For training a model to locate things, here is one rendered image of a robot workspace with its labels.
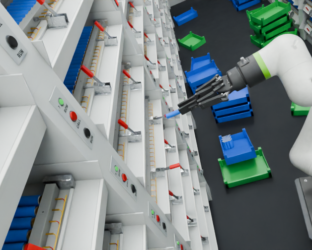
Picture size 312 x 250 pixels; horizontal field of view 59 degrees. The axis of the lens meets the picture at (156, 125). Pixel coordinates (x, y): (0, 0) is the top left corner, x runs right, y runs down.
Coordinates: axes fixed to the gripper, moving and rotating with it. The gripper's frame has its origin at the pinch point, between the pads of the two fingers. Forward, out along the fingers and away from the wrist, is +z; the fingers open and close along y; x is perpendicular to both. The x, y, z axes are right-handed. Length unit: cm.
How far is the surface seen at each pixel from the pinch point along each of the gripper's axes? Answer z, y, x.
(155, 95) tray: 16.6, -24.8, 5.3
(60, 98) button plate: 4, 40, -44
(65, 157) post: 9, 45, -37
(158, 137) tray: 17.5, -0.2, 7.3
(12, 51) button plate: 2, 41, -54
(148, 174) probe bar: 19.8, 19.1, 3.0
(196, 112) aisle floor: 34, -115, 99
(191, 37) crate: 20, -254, 102
